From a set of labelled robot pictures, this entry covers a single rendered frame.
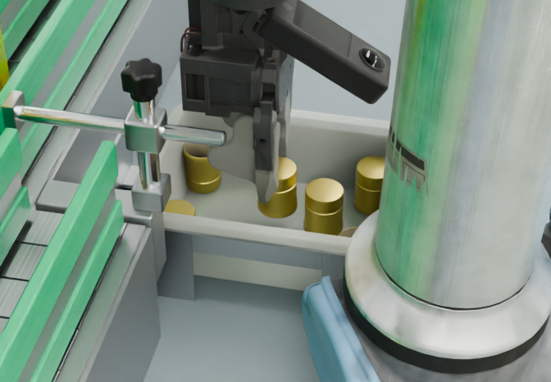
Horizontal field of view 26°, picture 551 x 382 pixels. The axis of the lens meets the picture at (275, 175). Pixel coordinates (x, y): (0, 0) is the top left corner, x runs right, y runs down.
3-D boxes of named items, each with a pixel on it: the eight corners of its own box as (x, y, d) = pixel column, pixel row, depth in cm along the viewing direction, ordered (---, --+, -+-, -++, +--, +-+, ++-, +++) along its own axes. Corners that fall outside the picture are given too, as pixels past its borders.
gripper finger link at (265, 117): (259, 150, 102) (261, 57, 98) (280, 152, 102) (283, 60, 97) (248, 177, 98) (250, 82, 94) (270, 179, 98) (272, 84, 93)
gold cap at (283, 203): (300, 195, 108) (300, 157, 105) (293, 220, 105) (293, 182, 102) (261, 190, 108) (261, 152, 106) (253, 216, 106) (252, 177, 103)
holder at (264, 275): (130, 164, 118) (125, 100, 113) (408, 201, 113) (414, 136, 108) (73, 284, 105) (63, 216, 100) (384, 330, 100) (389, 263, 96)
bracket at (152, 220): (60, 238, 100) (50, 173, 95) (169, 254, 98) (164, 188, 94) (44, 267, 97) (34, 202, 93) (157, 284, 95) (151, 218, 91)
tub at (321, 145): (183, 166, 117) (178, 93, 111) (411, 196, 113) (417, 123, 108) (129, 289, 104) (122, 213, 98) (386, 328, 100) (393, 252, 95)
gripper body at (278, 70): (203, 68, 104) (198, -57, 96) (301, 79, 102) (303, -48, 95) (182, 120, 98) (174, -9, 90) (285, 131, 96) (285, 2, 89)
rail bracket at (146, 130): (27, 171, 95) (5, 38, 88) (232, 198, 93) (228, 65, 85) (14, 194, 93) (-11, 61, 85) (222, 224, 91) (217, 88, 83)
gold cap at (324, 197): (346, 216, 109) (348, 179, 106) (339, 243, 106) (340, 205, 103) (307, 211, 109) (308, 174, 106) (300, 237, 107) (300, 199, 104)
